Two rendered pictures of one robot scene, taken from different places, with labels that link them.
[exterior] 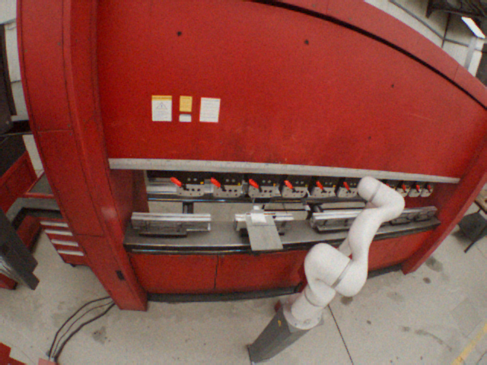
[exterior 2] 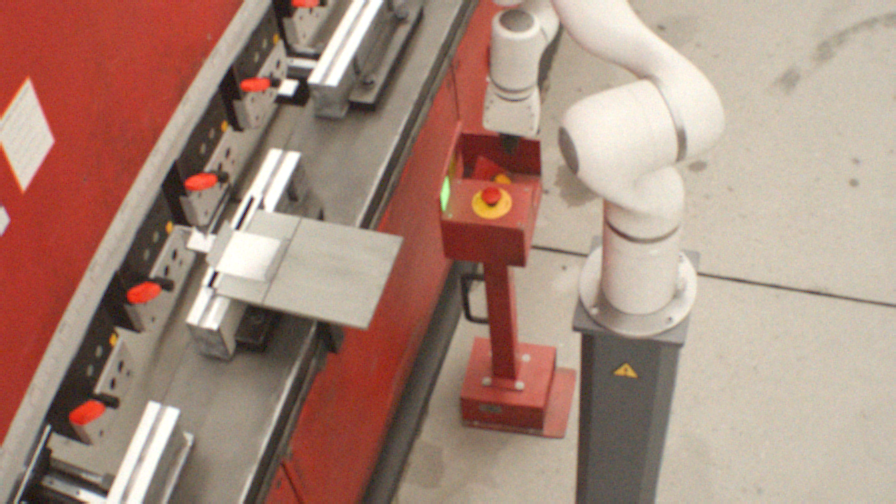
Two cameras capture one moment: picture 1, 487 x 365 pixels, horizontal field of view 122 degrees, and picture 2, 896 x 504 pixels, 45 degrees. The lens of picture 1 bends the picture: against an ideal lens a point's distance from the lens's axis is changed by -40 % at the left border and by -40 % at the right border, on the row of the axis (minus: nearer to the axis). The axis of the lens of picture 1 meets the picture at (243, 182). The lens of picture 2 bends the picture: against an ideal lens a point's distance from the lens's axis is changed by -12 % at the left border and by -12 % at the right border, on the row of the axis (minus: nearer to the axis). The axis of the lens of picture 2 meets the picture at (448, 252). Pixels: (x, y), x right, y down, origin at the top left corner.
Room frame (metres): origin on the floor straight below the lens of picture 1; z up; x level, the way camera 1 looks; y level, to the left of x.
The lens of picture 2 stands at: (-0.01, 0.64, 2.51)
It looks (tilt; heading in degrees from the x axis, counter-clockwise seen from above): 52 degrees down; 308
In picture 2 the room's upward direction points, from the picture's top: 8 degrees counter-clockwise
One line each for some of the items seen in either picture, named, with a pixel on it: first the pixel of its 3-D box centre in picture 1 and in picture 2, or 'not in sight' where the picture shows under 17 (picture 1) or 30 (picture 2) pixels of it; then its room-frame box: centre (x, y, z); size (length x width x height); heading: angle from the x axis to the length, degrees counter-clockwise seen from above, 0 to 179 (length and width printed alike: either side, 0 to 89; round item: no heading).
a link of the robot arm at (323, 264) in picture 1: (323, 274); (625, 161); (0.45, -0.35, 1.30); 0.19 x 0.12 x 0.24; 53
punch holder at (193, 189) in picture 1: (190, 179); (77, 371); (0.94, 0.28, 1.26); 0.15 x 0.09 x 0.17; 105
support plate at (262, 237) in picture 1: (262, 232); (308, 267); (0.91, -0.17, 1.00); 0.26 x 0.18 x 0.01; 15
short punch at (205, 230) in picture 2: (262, 198); (210, 198); (1.05, -0.13, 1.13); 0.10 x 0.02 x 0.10; 105
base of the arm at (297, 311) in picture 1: (309, 303); (641, 250); (0.43, -0.38, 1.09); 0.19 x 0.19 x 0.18
